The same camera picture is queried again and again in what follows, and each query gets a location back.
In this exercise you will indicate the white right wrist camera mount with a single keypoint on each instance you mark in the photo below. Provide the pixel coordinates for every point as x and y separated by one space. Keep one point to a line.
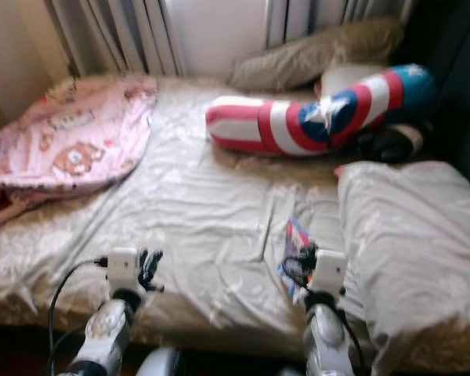
330 272

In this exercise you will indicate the colourful anime picture book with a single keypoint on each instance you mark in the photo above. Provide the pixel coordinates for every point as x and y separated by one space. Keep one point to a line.
296 239

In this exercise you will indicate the bed with grey floral sheet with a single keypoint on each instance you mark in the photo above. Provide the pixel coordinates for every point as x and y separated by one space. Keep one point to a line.
204 211

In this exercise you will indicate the pink bear print blanket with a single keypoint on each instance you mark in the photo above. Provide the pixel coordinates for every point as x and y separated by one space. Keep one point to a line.
70 149

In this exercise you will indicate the dark blue upholstered mattress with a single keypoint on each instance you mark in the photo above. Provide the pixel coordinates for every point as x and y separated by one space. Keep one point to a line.
454 63

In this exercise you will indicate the grey floral pillow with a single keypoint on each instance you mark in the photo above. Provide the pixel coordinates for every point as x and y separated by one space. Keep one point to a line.
313 55

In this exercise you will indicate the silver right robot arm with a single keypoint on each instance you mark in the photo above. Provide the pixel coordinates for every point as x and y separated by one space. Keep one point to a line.
327 341

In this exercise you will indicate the folded grey floral duvet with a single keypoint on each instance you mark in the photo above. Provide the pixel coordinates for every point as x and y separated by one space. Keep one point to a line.
415 251

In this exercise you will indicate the plain white pillow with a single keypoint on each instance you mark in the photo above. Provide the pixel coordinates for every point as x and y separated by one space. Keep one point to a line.
345 78

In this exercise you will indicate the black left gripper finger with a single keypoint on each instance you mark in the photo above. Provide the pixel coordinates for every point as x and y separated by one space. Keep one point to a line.
158 260
146 262

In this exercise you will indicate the grey pleated curtain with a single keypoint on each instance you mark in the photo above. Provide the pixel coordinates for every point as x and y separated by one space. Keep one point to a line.
117 35
329 16

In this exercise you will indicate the black plush toy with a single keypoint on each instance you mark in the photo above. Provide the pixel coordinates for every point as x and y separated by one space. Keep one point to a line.
388 143

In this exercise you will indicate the red white blue star bolster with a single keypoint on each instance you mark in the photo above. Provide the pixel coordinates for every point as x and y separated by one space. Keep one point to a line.
266 129

